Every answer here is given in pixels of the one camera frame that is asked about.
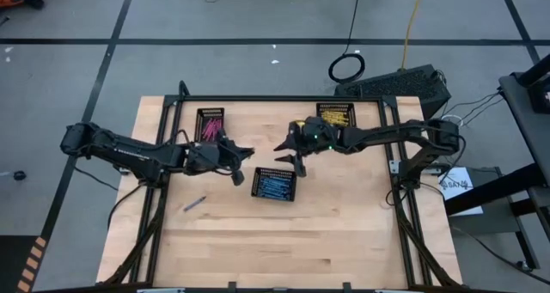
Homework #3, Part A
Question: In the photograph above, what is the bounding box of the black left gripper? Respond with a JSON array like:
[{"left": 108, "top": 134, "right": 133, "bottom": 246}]
[{"left": 184, "top": 128, "right": 256, "bottom": 187}]

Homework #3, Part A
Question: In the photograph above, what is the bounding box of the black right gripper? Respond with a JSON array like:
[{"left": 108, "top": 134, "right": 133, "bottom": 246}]
[{"left": 272, "top": 115, "right": 345, "bottom": 178}]

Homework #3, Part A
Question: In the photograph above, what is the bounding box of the black slotted plastic basket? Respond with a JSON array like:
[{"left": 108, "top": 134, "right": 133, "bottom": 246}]
[
  {"left": 193, "top": 107, "right": 226, "bottom": 143},
  {"left": 250, "top": 167, "right": 298, "bottom": 203},
  {"left": 315, "top": 102, "right": 358, "bottom": 129}
]

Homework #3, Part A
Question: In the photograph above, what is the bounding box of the white paper sheet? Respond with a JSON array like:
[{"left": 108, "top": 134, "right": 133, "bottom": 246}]
[{"left": 437, "top": 167, "right": 486, "bottom": 217}]

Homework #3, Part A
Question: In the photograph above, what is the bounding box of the black metal support beam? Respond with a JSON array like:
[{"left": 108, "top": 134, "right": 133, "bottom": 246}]
[{"left": 444, "top": 162, "right": 550, "bottom": 271}]

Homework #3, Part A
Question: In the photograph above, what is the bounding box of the black side table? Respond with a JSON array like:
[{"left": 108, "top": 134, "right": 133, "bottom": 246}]
[{"left": 498, "top": 52, "right": 550, "bottom": 199}]

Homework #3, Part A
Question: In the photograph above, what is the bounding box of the black hanging cable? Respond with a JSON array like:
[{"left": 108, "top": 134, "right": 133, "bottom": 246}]
[{"left": 327, "top": 0, "right": 367, "bottom": 84}]

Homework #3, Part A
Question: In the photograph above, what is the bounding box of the yellow hanging cable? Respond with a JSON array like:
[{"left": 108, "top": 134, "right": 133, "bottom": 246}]
[{"left": 400, "top": 0, "right": 427, "bottom": 70}]

